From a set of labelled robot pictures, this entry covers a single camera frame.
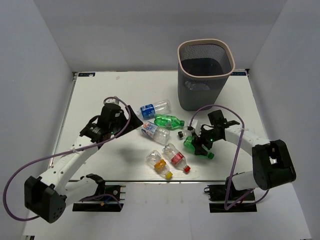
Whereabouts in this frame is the clear bottle red label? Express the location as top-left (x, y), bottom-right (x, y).
top-left (162, 142), bottom-right (191, 174)

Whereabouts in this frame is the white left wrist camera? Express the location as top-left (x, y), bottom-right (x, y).
top-left (103, 96), bottom-right (120, 105)

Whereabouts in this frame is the green bottle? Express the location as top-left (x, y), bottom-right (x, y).
top-left (154, 114), bottom-right (185, 130)
top-left (183, 136), bottom-right (215, 160)

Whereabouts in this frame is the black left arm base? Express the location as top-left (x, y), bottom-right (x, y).
top-left (72, 184), bottom-right (126, 213)

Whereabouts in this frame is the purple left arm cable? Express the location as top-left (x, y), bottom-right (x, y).
top-left (4, 96), bottom-right (132, 222)

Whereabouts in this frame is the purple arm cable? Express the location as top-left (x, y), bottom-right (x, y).
top-left (4, 96), bottom-right (132, 222)
top-left (186, 104), bottom-right (271, 211)

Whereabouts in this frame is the clear bottle dark blue label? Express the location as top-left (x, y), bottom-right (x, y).
top-left (135, 99), bottom-right (171, 120)

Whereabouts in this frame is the clear bottle yellow label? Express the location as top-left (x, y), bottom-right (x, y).
top-left (146, 150), bottom-right (173, 180)

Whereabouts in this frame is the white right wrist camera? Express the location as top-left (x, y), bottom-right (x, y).
top-left (187, 119), bottom-right (201, 133)

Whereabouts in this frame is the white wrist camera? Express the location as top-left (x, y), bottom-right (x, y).
top-left (103, 96), bottom-right (120, 105)
top-left (187, 119), bottom-right (201, 133)

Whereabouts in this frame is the grey mesh waste bin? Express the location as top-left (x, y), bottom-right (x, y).
top-left (177, 38), bottom-right (235, 111)

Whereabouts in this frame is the clear bottle white blue label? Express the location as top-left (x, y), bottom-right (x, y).
top-left (140, 121), bottom-right (170, 145)

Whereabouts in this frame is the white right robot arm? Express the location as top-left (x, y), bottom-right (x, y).
top-left (191, 110), bottom-right (297, 200)

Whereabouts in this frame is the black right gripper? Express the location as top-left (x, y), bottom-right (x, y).
top-left (191, 125), bottom-right (222, 156)

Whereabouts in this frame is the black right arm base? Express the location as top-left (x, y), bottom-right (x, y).
top-left (203, 183), bottom-right (258, 214)

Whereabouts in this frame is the clear bottle black label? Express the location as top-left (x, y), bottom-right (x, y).
top-left (177, 129), bottom-right (192, 139)

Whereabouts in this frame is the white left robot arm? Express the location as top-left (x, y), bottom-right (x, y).
top-left (24, 103), bottom-right (143, 223)

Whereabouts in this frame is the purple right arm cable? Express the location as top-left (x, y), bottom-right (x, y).
top-left (186, 104), bottom-right (271, 211)

